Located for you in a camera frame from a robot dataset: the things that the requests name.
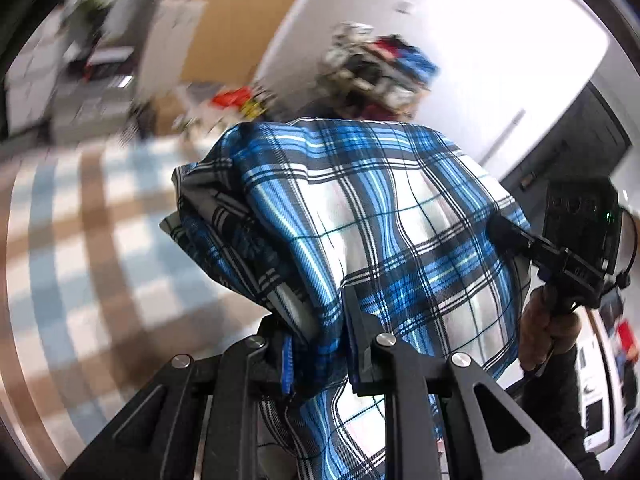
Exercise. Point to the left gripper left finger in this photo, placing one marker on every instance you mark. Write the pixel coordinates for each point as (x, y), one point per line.
(194, 418)

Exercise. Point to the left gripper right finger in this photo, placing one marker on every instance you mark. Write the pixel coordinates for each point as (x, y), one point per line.
(444, 415)

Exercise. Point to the blue white plaid shirt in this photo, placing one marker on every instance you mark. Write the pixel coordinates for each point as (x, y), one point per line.
(308, 217)

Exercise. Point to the person right hand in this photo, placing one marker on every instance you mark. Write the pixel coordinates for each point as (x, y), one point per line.
(545, 331)

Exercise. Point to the checkered brown blue bedsheet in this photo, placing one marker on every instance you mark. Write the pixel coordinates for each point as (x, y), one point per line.
(95, 297)

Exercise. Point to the shoe rack with shoes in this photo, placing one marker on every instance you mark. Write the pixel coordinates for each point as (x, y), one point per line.
(364, 76)

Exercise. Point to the orange plastic bag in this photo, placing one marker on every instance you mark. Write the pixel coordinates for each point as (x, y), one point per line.
(232, 97)

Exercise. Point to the grey tall cabinet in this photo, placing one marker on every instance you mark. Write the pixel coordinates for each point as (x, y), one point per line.
(167, 45)

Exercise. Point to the wooden door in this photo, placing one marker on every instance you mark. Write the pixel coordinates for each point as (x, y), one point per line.
(231, 39)

